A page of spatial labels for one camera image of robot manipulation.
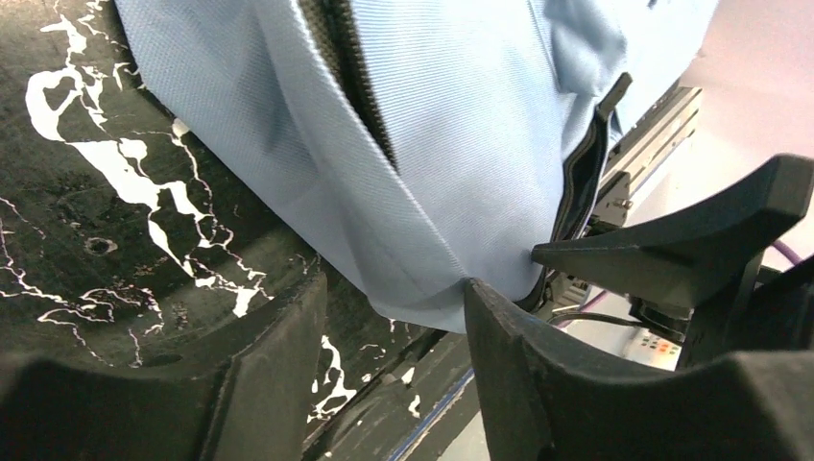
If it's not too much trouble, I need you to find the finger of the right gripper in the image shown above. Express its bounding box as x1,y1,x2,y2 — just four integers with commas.
532,155,813,308

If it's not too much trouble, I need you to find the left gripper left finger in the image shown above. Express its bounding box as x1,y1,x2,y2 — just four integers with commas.
1,273,327,460

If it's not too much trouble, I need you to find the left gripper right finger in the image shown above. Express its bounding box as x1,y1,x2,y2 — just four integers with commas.
465,279,813,460

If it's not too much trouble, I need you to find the blue backpack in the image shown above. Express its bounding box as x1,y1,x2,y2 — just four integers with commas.
116,0,717,332

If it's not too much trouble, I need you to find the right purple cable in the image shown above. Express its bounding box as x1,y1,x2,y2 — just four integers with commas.
769,238,803,269

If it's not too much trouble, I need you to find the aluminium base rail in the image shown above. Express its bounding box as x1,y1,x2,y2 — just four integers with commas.
584,84,705,235

